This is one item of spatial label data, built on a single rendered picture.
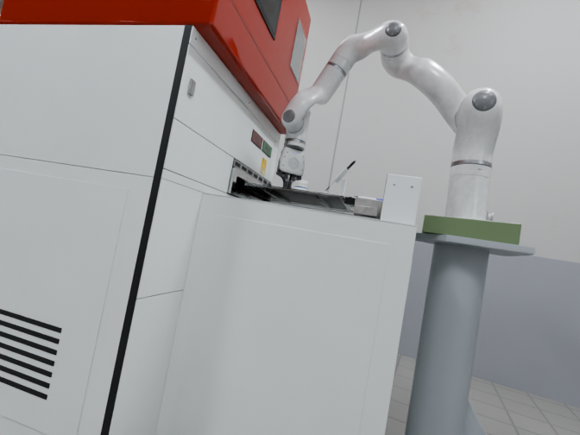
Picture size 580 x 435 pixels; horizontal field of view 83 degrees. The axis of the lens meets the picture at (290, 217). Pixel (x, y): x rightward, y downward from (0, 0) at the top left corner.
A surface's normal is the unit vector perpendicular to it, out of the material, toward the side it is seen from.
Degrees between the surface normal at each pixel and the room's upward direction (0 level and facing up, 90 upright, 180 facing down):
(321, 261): 90
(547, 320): 90
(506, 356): 90
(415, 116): 90
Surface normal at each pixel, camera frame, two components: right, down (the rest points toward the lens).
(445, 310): -0.56, -0.15
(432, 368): -0.75, -0.18
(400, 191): -0.25, -0.10
